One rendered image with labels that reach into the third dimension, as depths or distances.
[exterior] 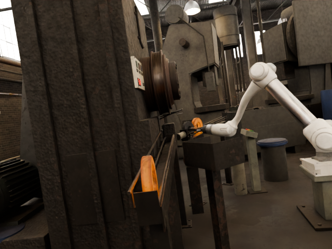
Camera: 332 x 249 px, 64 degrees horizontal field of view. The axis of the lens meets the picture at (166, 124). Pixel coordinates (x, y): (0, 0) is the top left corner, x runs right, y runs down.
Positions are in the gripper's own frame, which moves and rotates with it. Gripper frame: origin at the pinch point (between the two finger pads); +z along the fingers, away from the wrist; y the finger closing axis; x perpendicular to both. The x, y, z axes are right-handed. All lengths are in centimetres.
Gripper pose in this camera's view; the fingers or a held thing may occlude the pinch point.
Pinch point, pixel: (188, 128)
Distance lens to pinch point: 245.7
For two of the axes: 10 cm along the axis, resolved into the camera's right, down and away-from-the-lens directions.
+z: -7.7, -0.1, 6.3
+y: 6.3, -1.3, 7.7
